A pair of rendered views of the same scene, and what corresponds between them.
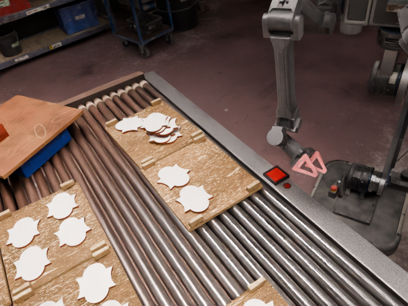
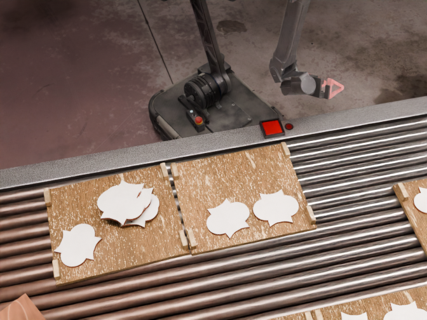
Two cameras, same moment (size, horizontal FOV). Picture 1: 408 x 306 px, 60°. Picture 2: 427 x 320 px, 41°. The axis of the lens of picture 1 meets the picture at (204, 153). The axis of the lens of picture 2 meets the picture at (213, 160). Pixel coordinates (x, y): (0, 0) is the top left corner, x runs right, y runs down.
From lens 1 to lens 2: 1.51 m
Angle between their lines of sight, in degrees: 51
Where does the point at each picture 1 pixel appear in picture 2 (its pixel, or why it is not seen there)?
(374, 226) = (255, 118)
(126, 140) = (113, 258)
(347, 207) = (223, 124)
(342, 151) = (114, 91)
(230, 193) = (281, 174)
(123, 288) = (370, 306)
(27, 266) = not seen: outside the picture
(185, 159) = (202, 199)
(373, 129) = (101, 46)
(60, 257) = not seen: outside the picture
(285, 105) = (293, 53)
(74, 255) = not seen: outside the picture
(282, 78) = (298, 30)
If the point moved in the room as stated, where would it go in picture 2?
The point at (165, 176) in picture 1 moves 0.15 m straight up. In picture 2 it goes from (224, 226) to (225, 200)
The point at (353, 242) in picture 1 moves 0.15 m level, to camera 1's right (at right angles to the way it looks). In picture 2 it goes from (373, 113) to (377, 85)
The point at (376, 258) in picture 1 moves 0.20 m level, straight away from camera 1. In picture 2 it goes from (394, 108) to (356, 77)
